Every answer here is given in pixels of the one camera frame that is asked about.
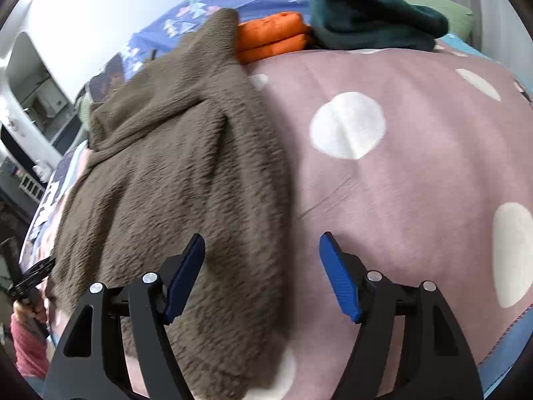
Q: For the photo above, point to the pink polka dot blanket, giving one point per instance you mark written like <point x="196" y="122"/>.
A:
<point x="395" y="216"/>

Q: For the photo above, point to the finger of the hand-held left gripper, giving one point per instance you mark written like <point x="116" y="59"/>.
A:
<point x="37" y="273"/>

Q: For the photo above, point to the green pillow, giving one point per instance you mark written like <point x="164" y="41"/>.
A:
<point x="449" y="12"/>

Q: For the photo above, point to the white cabinet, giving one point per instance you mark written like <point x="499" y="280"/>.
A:
<point x="33" y="91"/>

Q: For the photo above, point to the dark green velvet garment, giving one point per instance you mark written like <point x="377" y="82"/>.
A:
<point x="366" y="16"/>

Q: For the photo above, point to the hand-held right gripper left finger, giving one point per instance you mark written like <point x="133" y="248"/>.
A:
<point x="183" y="279"/>

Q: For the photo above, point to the brown fleece garment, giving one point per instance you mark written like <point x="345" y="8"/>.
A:
<point x="166" y="154"/>

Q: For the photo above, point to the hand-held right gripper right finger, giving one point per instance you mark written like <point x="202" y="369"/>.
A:
<point x="339" y="277"/>

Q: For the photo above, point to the person's left hand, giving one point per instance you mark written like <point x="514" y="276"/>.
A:
<point x="29" y="306"/>

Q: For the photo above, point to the orange quilted jacket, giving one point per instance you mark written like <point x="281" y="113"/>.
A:
<point x="270" y="33"/>

